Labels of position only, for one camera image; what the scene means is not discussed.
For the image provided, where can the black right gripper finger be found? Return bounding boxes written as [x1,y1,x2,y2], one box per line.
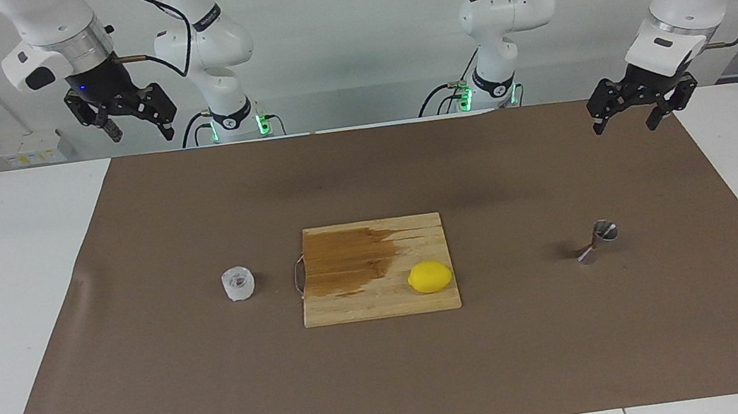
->
[89,100,125,146]
[131,81,182,146]

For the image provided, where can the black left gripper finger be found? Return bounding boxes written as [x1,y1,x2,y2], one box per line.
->
[640,72,703,132]
[584,77,638,136]

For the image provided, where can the steel jigger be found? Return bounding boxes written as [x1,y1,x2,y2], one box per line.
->
[573,218,623,267]

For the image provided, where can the yellow lemon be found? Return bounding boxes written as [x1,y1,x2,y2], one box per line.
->
[406,257,456,296]

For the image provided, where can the brown paper mat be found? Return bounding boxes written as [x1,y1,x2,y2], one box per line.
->
[0,75,738,414]

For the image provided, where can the wooden cutting board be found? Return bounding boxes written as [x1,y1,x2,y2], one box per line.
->
[288,209,463,330]

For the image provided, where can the black right base cables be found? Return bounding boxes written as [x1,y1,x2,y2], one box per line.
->
[177,110,218,149]

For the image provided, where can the black base cables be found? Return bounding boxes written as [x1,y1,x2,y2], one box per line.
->
[411,48,474,118]
[177,110,218,149]

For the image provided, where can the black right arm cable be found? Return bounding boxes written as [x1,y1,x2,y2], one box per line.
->
[103,0,199,85]

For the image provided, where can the black left base cables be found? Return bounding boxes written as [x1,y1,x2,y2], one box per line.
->
[411,48,474,118]

